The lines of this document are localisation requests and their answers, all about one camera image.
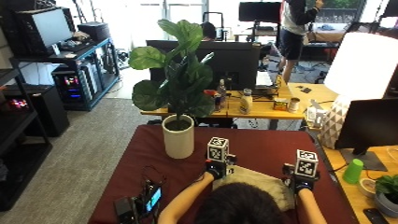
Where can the computer tower with coloured lights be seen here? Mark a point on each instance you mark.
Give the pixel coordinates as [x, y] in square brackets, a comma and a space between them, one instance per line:
[70, 85]

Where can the small plant in grey pot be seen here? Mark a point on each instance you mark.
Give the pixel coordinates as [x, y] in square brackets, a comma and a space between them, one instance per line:
[388, 193]

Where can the black monitor on stand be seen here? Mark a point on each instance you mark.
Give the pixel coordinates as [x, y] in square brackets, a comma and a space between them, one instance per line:
[258, 11]

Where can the cream fuzzy cloth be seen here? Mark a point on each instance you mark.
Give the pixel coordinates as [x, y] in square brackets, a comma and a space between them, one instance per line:
[258, 183]

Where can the small black object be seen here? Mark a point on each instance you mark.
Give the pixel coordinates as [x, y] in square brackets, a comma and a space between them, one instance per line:
[306, 90]

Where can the clear bottle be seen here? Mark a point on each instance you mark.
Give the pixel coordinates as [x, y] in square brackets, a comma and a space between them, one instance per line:
[221, 91]

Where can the white can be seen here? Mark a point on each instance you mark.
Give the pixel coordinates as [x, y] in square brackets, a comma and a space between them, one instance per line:
[292, 105]

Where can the dark red tablecloth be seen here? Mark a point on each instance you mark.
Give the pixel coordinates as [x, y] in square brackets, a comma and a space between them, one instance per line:
[257, 143]

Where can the black shelf unit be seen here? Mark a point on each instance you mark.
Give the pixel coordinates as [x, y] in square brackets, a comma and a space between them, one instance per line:
[16, 155]

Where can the green plastic cup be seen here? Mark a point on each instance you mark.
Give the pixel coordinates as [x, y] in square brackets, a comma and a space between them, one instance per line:
[352, 171]

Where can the yellow box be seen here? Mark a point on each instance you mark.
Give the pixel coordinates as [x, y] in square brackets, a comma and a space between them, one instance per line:
[279, 104]

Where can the person's left hand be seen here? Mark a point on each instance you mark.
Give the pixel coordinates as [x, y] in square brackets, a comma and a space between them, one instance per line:
[215, 171]

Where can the black monitor with stand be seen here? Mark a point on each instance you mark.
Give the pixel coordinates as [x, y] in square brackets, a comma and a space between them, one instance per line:
[370, 124]

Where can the white carton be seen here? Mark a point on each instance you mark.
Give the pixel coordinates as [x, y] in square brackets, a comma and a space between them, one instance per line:
[314, 115]

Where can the black phone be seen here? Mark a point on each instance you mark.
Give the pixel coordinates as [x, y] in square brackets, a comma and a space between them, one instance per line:
[374, 216]

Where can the white marker cube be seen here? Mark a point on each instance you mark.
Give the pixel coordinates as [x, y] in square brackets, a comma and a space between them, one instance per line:
[217, 150]
[306, 163]

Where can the white tape roll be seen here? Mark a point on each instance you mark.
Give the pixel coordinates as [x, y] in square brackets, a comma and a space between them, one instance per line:
[367, 187]

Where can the blue metal shelf rack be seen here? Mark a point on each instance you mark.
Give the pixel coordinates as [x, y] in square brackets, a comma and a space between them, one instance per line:
[89, 54]

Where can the wide black monitor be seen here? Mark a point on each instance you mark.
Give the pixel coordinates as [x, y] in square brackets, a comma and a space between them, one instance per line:
[231, 62]

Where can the light wooden desk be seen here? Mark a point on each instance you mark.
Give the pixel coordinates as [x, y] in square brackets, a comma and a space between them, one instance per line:
[351, 199]

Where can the person's right hand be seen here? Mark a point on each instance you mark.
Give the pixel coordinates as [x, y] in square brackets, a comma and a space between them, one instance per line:
[302, 184]

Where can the long wooden desk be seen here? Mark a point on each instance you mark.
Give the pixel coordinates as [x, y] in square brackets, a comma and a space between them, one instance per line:
[260, 109]

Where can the black device with blue screen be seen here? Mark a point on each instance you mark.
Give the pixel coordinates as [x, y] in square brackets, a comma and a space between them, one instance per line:
[142, 203]

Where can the monitor with grey screen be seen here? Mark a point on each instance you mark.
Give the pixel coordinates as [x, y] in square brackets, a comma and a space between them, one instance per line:
[45, 29]

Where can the black box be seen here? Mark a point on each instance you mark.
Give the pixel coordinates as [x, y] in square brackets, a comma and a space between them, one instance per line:
[94, 31]

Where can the white lamp with patterned base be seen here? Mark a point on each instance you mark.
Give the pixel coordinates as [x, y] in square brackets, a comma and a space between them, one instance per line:
[360, 68]

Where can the white plastic bottle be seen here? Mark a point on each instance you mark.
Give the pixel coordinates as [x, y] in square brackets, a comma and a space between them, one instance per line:
[246, 102]

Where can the green plant in white pot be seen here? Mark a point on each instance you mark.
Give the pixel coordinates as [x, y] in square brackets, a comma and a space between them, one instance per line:
[182, 77]

